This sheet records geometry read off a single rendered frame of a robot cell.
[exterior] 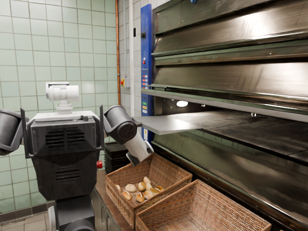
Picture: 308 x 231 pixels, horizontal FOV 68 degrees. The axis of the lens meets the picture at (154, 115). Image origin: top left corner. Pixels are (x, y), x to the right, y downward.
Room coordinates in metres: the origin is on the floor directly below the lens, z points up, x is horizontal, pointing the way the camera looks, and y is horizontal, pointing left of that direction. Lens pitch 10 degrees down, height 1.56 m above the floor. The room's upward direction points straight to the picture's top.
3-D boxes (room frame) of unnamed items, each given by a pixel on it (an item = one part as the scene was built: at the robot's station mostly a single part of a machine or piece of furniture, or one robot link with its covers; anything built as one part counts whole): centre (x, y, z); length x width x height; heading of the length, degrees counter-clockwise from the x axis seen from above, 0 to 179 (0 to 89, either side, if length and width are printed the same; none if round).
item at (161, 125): (1.72, -0.06, 1.19); 0.55 x 0.36 x 0.03; 28
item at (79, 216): (0.84, 0.32, 1.00); 0.28 x 0.13 x 0.18; 28
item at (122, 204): (1.65, 0.06, 0.72); 0.56 x 0.49 x 0.28; 30
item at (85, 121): (0.87, 0.34, 1.27); 0.34 x 0.30 x 0.36; 110
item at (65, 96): (0.93, 0.36, 1.47); 0.10 x 0.07 x 0.09; 110
